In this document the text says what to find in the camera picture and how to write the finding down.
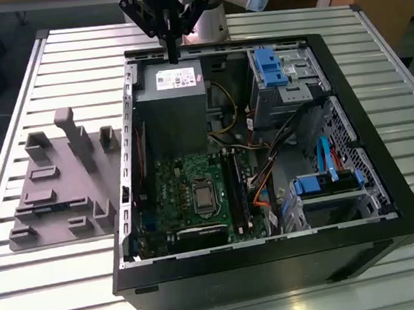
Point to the installed RAM stick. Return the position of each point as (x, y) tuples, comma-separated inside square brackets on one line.
[(242, 195)]

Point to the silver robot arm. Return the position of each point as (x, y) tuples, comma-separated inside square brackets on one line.
[(209, 20)]

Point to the blue drive carrier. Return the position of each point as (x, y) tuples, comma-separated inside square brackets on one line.
[(270, 68)]

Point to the black graphics card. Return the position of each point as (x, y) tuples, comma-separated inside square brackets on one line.
[(199, 237)]

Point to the hard disk in blue carrier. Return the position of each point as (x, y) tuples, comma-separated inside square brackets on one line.
[(309, 186)]

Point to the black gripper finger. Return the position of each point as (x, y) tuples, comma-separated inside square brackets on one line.
[(191, 18), (140, 15)]

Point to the black PC case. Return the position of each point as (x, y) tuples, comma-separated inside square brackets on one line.
[(239, 279)]

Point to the silver CPU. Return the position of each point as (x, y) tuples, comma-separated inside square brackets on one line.
[(204, 197)]

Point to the gray power supply unit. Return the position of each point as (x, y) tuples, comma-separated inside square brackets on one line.
[(170, 111)]

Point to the gray parts rack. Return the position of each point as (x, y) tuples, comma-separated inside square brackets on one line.
[(68, 181)]

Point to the metal disk bay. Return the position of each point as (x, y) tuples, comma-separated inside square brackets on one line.
[(335, 209)]

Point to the metal drive cage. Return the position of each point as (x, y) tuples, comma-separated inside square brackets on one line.
[(296, 94)]

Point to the green motherboard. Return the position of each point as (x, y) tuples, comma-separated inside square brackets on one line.
[(173, 187)]

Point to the CPU socket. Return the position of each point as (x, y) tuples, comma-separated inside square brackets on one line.
[(193, 199)]

